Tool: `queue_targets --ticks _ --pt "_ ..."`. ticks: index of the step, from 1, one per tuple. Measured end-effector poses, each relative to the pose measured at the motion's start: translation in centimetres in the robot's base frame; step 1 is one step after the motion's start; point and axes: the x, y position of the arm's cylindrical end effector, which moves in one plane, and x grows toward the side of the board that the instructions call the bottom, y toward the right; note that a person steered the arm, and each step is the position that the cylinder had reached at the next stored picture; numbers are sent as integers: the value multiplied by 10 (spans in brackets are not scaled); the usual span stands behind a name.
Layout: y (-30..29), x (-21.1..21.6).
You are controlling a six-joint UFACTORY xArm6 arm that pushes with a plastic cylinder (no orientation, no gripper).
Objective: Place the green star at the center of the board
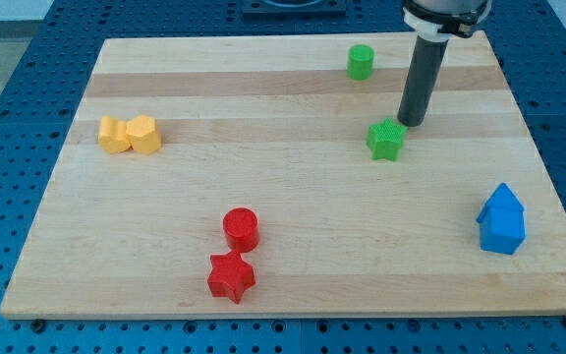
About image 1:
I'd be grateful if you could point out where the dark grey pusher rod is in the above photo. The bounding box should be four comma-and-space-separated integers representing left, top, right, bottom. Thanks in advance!
397, 36, 447, 127

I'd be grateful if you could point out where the green star block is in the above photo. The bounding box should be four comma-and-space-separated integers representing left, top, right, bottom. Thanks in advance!
366, 118, 408, 161

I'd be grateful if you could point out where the wooden board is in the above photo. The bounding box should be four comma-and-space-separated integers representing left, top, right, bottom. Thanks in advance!
0, 32, 566, 320

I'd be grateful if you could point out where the red star block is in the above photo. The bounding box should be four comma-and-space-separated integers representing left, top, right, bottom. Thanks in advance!
207, 250, 255, 304

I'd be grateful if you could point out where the green cylinder block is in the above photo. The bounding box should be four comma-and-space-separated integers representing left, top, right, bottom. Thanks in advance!
347, 44, 374, 81

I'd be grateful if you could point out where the blue triangle block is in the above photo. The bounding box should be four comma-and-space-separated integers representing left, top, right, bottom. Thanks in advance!
476, 183, 525, 223

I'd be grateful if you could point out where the blue cube block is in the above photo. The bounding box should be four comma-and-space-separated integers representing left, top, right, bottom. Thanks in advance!
477, 207, 526, 255

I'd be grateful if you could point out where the red cylinder block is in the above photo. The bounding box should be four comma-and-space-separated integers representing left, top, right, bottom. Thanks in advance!
222, 207, 259, 253

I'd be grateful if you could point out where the yellow hexagon block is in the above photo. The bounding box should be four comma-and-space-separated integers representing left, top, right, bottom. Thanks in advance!
126, 115, 162, 154

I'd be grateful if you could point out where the yellow heart block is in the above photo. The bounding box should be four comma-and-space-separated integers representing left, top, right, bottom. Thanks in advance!
98, 116, 131, 154

